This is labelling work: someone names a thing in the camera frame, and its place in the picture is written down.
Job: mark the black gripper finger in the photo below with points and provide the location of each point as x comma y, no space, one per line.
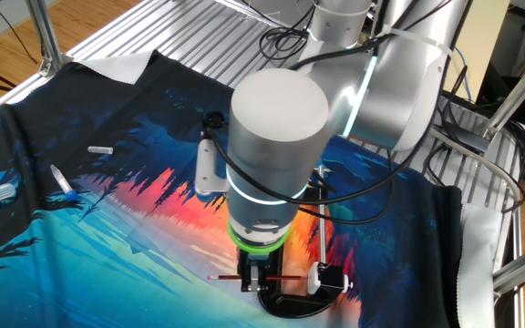
254,278

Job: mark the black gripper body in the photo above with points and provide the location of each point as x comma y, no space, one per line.
271,259

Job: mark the red pencil with eraser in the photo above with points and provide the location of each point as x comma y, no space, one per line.
223,277

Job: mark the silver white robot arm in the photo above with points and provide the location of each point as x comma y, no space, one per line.
276,136

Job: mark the black white pencil sharpener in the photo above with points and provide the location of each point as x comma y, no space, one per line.
331,278

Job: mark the black C-clamp with steel screw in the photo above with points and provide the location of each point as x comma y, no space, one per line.
290,307

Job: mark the colourful forest landscape cloth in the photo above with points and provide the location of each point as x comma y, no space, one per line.
107,255

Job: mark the short clear plastic tube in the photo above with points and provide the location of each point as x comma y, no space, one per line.
100,150

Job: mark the clear tube with blue cap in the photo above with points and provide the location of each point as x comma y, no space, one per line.
62,182

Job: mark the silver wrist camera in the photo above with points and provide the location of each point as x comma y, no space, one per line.
208,168

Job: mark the slanted aluminium frame post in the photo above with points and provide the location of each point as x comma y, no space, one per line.
517,89

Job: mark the aluminium frame post with bracket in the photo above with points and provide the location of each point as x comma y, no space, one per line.
46,32

